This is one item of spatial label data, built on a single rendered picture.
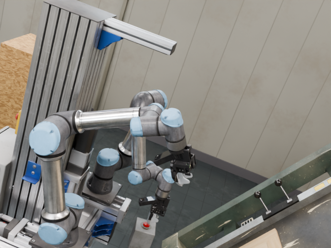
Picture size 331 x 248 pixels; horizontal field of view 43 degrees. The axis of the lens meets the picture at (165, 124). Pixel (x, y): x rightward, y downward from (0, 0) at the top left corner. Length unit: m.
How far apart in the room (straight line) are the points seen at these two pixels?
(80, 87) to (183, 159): 0.58
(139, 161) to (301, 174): 0.87
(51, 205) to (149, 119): 0.56
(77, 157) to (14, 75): 1.73
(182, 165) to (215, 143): 3.83
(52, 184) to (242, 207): 1.14
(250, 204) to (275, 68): 2.89
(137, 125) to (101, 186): 0.94
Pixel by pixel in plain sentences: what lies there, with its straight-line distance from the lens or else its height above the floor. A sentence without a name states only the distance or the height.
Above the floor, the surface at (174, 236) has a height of 0.89.
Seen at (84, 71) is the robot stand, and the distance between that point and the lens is 1.85.
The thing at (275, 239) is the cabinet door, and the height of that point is 1.34.
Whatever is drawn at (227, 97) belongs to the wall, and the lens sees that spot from 5.20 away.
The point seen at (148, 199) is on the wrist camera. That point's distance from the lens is 2.38.
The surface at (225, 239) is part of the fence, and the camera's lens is 2.28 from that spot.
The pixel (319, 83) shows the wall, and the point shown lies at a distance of 5.18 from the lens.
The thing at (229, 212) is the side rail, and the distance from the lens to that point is 2.45.
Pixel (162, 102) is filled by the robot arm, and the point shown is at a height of 1.64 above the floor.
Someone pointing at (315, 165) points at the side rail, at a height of 1.61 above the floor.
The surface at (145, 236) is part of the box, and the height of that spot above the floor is 0.90.
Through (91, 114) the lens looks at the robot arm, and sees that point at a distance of 1.73.
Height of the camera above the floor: 2.43
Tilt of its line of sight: 23 degrees down
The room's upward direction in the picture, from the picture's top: 20 degrees clockwise
